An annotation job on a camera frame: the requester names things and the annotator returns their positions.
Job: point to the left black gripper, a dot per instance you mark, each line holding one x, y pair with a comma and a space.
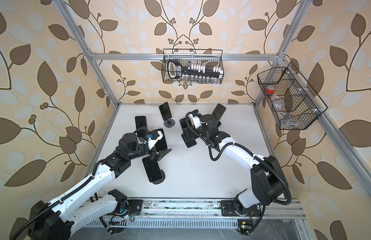
158, 156

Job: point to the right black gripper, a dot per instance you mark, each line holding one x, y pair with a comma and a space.
194, 129

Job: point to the black phone stand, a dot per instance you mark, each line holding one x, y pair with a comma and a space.
187, 133
218, 112

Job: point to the black square stand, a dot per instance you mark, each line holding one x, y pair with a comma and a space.
189, 143

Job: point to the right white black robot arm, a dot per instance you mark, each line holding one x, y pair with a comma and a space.
268, 182

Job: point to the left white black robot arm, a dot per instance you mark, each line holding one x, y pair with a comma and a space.
45, 222

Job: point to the black phone middle left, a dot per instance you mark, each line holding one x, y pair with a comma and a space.
161, 144

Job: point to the black phone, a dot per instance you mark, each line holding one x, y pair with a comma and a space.
165, 111
161, 144
151, 167
141, 125

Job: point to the black phone near front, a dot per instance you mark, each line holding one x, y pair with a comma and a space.
151, 167

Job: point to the grey round stand front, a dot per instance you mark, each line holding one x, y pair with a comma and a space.
159, 178

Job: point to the grey round stand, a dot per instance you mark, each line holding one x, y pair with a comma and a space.
169, 123
159, 178

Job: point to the grey round stand far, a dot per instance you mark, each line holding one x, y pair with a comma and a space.
169, 123

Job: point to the black phone far left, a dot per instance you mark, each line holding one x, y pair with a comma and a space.
141, 125

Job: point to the black phone far centre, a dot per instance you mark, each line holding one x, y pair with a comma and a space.
165, 111

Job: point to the black tool with vials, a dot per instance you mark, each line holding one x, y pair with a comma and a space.
175, 70

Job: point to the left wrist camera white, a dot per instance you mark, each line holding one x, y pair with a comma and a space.
152, 138

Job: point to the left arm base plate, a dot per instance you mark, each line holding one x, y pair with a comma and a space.
127, 207

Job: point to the black wire basket back wall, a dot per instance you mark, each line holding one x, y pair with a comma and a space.
209, 57

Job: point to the black wire basket wall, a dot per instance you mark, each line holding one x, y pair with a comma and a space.
209, 57
295, 104

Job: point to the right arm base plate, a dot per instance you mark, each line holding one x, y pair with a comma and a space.
229, 209

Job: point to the black wire basket right wall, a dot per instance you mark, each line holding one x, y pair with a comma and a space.
295, 104

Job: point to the aluminium rail front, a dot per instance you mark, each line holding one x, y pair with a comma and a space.
152, 208

